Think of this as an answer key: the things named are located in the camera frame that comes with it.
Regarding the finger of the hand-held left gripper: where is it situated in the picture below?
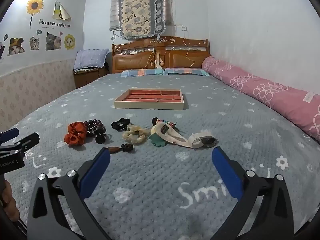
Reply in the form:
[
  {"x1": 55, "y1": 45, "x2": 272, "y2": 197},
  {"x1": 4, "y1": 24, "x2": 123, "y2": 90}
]
[
  {"x1": 15, "y1": 132, "x2": 40, "y2": 155},
  {"x1": 0, "y1": 127, "x2": 20, "y2": 145}
]

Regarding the grey flower-print blanket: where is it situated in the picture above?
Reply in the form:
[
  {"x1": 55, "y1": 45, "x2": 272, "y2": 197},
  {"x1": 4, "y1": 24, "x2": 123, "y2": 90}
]
[{"x1": 5, "y1": 73, "x2": 320, "y2": 240}]

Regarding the hanging floral quilt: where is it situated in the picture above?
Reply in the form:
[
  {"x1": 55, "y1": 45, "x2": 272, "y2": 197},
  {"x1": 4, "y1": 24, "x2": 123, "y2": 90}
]
[{"x1": 117, "y1": 0, "x2": 167, "y2": 40}]

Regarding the sunflower cat wall sticker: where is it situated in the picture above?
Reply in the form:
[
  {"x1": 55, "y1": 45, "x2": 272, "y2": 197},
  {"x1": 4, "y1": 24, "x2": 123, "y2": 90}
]
[{"x1": 64, "y1": 34, "x2": 76, "y2": 50}]

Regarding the wooden bed headboard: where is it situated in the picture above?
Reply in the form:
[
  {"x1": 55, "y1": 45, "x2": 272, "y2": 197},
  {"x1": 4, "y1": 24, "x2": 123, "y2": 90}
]
[{"x1": 112, "y1": 36, "x2": 211, "y2": 74}]

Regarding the pink circle-print bolster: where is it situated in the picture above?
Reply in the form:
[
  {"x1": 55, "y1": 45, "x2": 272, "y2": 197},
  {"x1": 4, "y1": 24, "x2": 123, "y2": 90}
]
[{"x1": 201, "y1": 56, "x2": 320, "y2": 143}]

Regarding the person's left hand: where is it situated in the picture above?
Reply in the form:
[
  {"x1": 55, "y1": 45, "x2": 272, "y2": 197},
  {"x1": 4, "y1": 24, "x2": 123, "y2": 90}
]
[{"x1": 0, "y1": 180, "x2": 20, "y2": 222}]

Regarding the yellow cable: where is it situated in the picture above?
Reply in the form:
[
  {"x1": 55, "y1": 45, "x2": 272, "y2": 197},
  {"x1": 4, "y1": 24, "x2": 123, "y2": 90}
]
[{"x1": 183, "y1": 30, "x2": 195, "y2": 68}]

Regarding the window blind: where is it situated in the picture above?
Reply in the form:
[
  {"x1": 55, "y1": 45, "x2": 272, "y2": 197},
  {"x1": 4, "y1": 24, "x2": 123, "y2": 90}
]
[{"x1": 109, "y1": 0, "x2": 123, "y2": 32}]

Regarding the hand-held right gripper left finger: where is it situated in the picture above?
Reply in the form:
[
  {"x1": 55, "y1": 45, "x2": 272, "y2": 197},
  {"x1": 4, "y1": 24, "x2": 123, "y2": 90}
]
[{"x1": 27, "y1": 147, "x2": 112, "y2": 240}]

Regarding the colourful bead bracelet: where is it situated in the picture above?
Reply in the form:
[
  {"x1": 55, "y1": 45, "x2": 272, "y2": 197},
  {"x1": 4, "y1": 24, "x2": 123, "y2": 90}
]
[{"x1": 151, "y1": 117, "x2": 177, "y2": 130}]

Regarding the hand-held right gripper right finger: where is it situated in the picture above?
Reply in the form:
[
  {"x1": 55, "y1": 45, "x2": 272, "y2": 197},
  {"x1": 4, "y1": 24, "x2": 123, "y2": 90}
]
[{"x1": 211, "y1": 146, "x2": 302, "y2": 240}]

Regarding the orange scrunchie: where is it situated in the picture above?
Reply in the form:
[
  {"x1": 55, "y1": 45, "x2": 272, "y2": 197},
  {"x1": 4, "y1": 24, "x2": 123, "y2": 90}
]
[{"x1": 64, "y1": 122, "x2": 88, "y2": 146}]

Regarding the dark wooden bead bracelet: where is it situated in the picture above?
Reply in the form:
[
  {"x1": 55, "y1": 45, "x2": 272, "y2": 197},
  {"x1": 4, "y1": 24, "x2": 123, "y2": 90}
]
[{"x1": 84, "y1": 119, "x2": 104, "y2": 137}]

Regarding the cream flower hair tie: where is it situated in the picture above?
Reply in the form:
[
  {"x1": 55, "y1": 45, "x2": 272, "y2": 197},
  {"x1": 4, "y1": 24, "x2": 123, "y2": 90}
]
[{"x1": 122, "y1": 124, "x2": 150, "y2": 145}]

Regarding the black hair tie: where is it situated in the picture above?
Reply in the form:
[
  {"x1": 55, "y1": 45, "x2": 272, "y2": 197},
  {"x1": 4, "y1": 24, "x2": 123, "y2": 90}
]
[{"x1": 111, "y1": 117, "x2": 131, "y2": 132}]

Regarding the lilac dotted pillow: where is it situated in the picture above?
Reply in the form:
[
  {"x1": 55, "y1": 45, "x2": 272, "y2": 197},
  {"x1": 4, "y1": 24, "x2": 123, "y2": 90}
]
[{"x1": 73, "y1": 49, "x2": 110, "y2": 71}]

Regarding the beige jewelry tray orange lining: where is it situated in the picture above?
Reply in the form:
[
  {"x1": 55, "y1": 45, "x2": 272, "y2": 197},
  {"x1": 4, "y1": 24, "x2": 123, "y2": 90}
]
[{"x1": 114, "y1": 89, "x2": 185, "y2": 111}]

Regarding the plaid pillow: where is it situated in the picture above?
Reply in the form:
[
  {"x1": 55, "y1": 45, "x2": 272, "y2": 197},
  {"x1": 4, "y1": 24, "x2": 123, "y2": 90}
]
[
  {"x1": 164, "y1": 67, "x2": 211, "y2": 77},
  {"x1": 121, "y1": 69, "x2": 165, "y2": 77}
]

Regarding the hooded cat wall sticker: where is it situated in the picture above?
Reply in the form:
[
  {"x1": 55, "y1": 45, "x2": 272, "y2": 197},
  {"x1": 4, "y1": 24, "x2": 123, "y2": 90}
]
[{"x1": 7, "y1": 37, "x2": 25, "y2": 56}]

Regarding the lettering wall sticker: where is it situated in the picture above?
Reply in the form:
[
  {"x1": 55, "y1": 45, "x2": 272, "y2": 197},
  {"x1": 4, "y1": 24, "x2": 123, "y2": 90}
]
[{"x1": 39, "y1": 21, "x2": 72, "y2": 28}]

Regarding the folded paper hat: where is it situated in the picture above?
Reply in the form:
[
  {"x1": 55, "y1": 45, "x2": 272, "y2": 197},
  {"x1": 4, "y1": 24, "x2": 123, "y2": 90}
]
[{"x1": 52, "y1": 1, "x2": 72, "y2": 22}]

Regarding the small doll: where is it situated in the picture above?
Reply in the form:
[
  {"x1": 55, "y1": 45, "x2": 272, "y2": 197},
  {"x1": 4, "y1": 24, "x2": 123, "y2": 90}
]
[{"x1": 155, "y1": 50, "x2": 165, "y2": 70}]

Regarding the grey cat wall sticker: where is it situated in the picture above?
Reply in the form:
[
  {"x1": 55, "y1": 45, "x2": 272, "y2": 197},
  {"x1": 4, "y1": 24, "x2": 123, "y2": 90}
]
[{"x1": 45, "y1": 32, "x2": 62, "y2": 51}]

